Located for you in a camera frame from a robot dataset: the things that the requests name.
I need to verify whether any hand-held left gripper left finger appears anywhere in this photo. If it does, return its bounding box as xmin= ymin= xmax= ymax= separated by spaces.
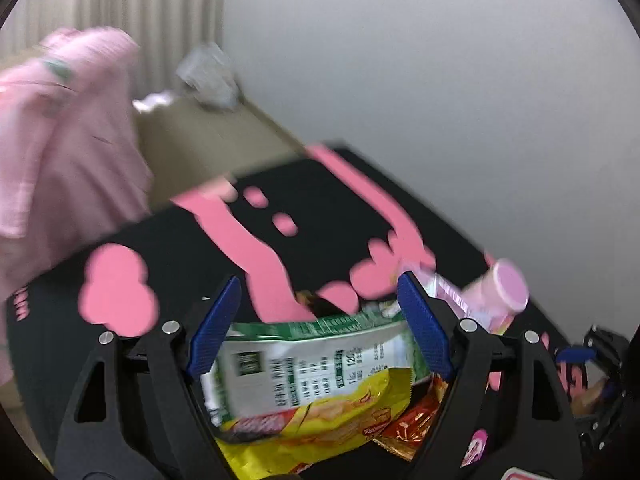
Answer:
xmin=55 ymin=275 xmax=243 ymax=480

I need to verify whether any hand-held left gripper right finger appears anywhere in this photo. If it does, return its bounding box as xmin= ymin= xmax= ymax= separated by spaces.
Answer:
xmin=397 ymin=270 xmax=586 ymax=480

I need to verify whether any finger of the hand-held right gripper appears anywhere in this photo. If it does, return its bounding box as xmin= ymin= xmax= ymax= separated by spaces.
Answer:
xmin=555 ymin=345 xmax=598 ymax=366

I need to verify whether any pink clear packet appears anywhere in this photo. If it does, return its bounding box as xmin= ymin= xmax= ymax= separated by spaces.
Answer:
xmin=419 ymin=266 xmax=501 ymax=333

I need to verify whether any red orange foil wrapper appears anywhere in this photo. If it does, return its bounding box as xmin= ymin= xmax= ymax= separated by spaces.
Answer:
xmin=372 ymin=374 xmax=451 ymax=463

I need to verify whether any green and white packet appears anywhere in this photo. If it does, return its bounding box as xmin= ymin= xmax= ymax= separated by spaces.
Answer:
xmin=201 ymin=305 xmax=427 ymax=428

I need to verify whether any pink round packet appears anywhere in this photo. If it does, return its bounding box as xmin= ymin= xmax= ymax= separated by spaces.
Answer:
xmin=462 ymin=427 xmax=489 ymax=468

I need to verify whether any yellow snack packet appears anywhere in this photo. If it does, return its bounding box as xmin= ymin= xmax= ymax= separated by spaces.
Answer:
xmin=215 ymin=367 xmax=413 ymax=478

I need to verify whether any person's right hand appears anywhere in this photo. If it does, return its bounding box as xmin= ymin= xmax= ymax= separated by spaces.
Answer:
xmin=575 ymin=379 xmax=611 ymax=417

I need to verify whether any black mat with pink print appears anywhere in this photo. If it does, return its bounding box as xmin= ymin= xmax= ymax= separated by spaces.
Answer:
xmin=5 ymin=145 xmax=596 ymax=480

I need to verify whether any pink bottle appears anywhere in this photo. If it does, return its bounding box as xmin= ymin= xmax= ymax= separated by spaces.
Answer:
xmin=460 ymin=258 xmax=530 ymax=336

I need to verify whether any white plastic bag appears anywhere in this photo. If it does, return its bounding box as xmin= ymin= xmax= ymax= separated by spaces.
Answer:
xmin=175 ymin=42 xmax=242 ymax=111

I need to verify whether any beige pleated curtain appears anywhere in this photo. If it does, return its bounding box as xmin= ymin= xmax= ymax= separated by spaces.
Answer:
xmin=0 ymin=0 xmax=229 ymax=102

